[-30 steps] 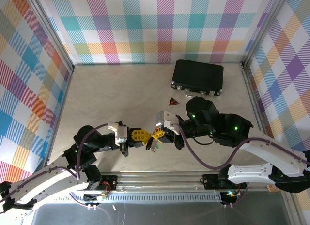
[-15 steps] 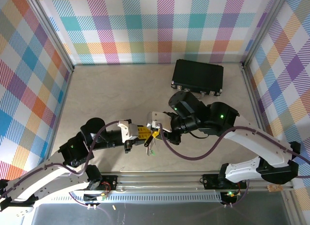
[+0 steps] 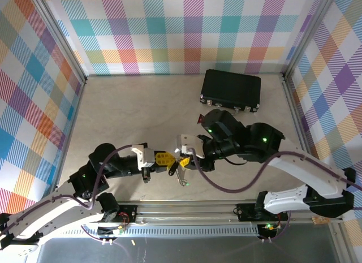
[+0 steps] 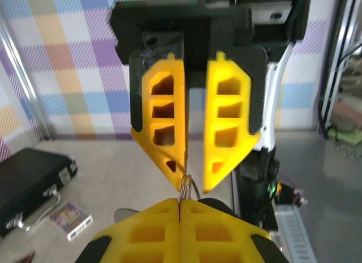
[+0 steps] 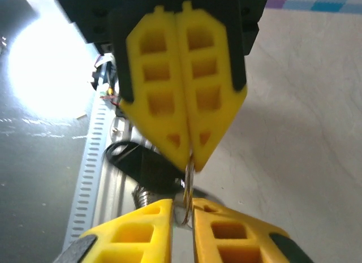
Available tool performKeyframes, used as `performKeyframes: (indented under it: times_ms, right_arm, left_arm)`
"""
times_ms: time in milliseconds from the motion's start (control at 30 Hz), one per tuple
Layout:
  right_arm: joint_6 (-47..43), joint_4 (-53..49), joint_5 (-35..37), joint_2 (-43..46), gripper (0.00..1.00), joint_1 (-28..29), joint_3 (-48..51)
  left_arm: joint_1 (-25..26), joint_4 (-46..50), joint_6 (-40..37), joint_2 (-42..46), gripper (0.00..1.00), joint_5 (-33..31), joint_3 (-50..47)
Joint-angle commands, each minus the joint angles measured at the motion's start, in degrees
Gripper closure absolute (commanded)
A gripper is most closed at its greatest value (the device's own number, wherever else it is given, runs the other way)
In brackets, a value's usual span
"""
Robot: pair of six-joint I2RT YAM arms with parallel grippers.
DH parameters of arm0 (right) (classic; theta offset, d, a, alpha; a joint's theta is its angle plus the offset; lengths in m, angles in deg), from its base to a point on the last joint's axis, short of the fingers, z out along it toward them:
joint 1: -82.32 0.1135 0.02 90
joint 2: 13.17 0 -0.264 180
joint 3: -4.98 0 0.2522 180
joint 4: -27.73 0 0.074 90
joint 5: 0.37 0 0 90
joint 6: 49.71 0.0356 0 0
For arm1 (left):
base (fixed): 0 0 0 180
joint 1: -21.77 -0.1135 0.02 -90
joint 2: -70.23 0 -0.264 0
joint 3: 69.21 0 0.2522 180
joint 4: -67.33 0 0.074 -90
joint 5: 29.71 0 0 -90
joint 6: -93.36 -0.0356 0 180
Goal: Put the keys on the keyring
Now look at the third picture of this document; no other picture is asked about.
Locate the black briefcase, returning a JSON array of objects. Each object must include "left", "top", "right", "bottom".
[{"left": 199, "top": 69, "right": 261, "bottom": 114}]

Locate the grey metal plate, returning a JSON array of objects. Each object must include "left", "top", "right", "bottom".
[{"left": 27, "top": 236, "right": 340, "bottom": 263}]

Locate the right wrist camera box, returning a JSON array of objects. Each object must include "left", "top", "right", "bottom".
[{"left": 174, "top": 134, "right": 206, "bottom": 159}]

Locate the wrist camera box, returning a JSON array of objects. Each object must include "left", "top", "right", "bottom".
[
  {"left": 131, "top": 143, "right": 157, "bottom": 171},
  {"left": 174, "top": 134, "right": 206, "bottom": 159}
]

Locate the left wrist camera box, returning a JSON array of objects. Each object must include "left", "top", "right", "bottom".
[{"left": 131, "top": 143, "right": 157, "bottom": 171}]

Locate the aluminium side rail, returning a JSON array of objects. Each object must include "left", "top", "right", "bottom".
[
  {"left": 281, "top": 73, "right": 312, "bottom": 159},
  {"left": 52, "top": 77, "right": 87, "bottom": 196}
]

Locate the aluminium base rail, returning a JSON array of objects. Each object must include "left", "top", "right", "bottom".
[{"left": 84, "top": 200, "right": 344, "bottom": 226}]

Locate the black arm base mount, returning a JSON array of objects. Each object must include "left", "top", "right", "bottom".
[
  {"left": 104, "top": 205, "right": 139, "bottom": 223},
  {"left": 234, "top": 202, "right": 291, "bottom": 222}
]

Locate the slotted cable duct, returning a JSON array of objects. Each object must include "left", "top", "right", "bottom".
[{"left": 42, "top": 225, "right": 261, "bottom": 238}]

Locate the small wired circuit board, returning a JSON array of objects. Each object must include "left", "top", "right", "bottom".
[
  {"left": 97, "top": 225, "right": 127, "bottom": 238},
  {"left": 258, "top": 222, "right": 281, "bottom": 238}
]

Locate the aluminium frame post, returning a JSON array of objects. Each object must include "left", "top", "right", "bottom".
[
  {"left": 27, "top": 0, "right": 88, "bottom": 85},
  {"left": 282, "top": 0, "right": 340, "bottom": 79}
]

